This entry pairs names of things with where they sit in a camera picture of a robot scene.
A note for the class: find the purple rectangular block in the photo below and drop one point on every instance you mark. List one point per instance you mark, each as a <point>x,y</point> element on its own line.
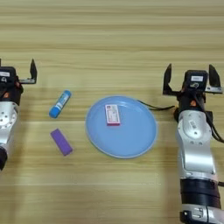
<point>61,142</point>

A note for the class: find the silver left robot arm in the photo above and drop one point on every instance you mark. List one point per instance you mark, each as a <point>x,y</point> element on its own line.
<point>5,122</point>

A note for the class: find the blue glue stick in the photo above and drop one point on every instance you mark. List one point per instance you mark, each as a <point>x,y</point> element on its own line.
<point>59,104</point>

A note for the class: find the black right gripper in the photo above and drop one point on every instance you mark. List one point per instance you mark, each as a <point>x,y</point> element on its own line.
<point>186,96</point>

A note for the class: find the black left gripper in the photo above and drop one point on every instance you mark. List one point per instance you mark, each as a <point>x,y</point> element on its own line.
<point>11,92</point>

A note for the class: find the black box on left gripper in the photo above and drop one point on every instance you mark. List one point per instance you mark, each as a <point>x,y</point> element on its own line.
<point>7,74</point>

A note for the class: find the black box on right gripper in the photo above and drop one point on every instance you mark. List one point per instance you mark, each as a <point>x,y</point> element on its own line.
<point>196,78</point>

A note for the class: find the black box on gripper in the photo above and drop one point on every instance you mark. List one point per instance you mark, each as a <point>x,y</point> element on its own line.
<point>7,74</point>
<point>196,78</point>

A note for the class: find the blue round plate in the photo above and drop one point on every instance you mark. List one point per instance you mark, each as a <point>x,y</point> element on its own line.
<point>128,140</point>

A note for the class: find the red and white small box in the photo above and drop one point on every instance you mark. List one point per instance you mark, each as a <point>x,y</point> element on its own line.
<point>112,115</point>

